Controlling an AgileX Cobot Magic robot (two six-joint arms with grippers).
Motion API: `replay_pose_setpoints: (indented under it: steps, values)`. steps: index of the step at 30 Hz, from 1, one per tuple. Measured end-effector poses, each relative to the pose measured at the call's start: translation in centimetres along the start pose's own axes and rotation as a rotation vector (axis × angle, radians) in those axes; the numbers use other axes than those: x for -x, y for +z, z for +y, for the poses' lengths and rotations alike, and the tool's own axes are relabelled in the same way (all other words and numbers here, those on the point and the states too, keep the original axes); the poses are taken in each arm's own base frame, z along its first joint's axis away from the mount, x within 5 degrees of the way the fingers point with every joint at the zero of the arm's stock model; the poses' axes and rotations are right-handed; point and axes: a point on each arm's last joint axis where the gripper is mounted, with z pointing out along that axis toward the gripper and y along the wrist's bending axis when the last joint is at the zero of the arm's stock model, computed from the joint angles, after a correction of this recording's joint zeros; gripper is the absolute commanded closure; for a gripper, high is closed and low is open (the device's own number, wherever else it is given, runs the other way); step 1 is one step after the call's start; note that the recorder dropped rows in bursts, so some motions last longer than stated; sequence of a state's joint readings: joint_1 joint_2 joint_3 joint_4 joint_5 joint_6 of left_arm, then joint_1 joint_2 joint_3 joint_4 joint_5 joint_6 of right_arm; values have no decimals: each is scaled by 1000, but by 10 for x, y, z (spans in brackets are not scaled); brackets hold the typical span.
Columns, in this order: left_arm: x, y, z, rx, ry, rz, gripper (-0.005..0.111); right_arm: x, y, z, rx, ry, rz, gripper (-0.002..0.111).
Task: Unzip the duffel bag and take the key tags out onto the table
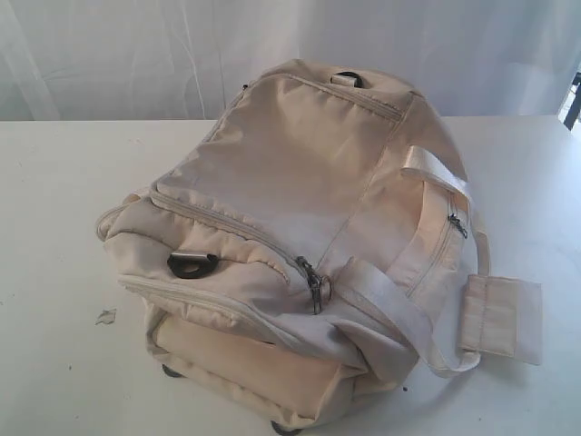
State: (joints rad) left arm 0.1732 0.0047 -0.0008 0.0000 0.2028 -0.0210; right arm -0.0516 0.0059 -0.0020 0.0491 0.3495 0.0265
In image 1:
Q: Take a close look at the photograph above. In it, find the white backdrop curtain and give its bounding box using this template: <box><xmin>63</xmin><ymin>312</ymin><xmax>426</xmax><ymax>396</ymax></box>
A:
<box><xmin>1</xmin><ymin>1</ymin><xmax>580</xmax><ymax>121</ymax></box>

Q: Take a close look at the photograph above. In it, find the small debris scrap on table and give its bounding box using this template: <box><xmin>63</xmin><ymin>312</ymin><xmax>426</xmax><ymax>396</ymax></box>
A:
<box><xmin>94</xmin><ymin>309</ymin><xmax>116</xmax><ymax>325</ymax></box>

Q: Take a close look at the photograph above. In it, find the beige duffel bag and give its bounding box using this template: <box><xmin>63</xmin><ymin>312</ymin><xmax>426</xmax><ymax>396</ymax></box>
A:
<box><xmin>96</xmin><ymin>59</ymin><xmax>542</xmax><ymax>435</ymax></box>

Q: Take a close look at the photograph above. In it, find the dark object at right edge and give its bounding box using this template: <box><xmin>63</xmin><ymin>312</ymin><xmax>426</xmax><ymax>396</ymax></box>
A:
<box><xmin>563</xmin><ymin>71</ymin><xmax>581</xmax><ymax>131</ymax></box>

